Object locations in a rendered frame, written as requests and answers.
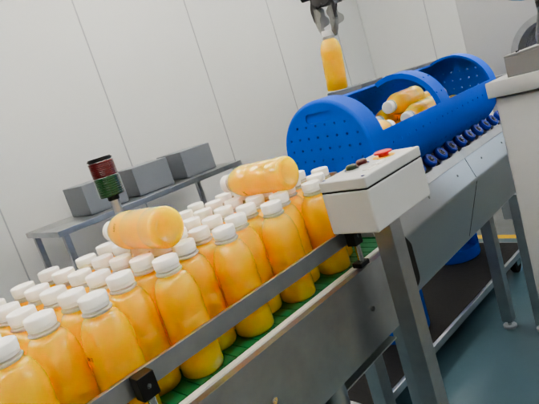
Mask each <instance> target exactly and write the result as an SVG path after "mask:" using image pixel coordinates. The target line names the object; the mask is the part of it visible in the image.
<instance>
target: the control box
mask: <svg viewBox="0 0 539 404"><path fill-rule="evenodd" d="M388 154H389V155H388V156H384V157H380V158H379V157H378V156H374V155H372V156H369V157H367V158H366V159H367V163H365V164H360V165H357V168H356V169H353V170H350V171H346V169H345V170H343V171H341V172H339V173H337V174H335V175H334V176H332V177H330V178H328V179H326V180H324V181H322V182H321V183H319V187H320V190H321V193H322V197H323V200H324V203H325V205H326V210H327V214H328V216H329V220H330V224H331V227H332V230H333V233H334V234H349V233H370V232H381V231H382V230H383V229H385V228H386V227H387V226H388V225H389V224H391V223H392V222H394V221H395V220H397V219H398V218H399V217H401V216H402V215H403V214H404V213H405V212H407V211H408V210H410V209H411V208H413V207H414V206H415V205H417V204H418V203H419V202H420V201H421V200H423V199H424V198H426V197H427V196H429V195H430V190H429V187H428V181H427V177H426V174H425V171H424V165H423V161H422V158H421V156H420V155H421V154H420V150H419V146H413V147H406V148H401V149H396V150H392V151H390V152H388ZM382 160H383V161H382ZM380 161H381V162H380ZM371 165H372V166H373V167H372V168H371ZM368 168H369V169H368ZM364 169H366V170H364Z"/></svg>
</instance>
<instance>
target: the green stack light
mask: <svg viewBox="0 0 539 404"><path fill-rule="evenodd" d="M93 182H94V184H95V187H96V190H97V192H98V194H99V198H100V199H105V198H108V197H111V196H115V195H117V194H120V193H121V192H124V191H125V190H124V186H123V185H122V182H121V180H120V176H119V173H116V174H113V175H110V176H106V177H104V178H101V179H98V180H94V181H93Z"/></svg>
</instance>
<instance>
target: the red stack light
mask: <svg viewBox="0 0 539 404"><path fill-rule="evenodd" d="M88 169H89V171H90V173H91V178H92V179H93V180H98V179H101V178H104V177H106V176H110V175H113V174H116V173H117V172H118V171H117V169H116V165H115V162H114V160H113V158H110V159H107V160H103V161H100V162H98V163H95V164H90V165H88Z"/></svg>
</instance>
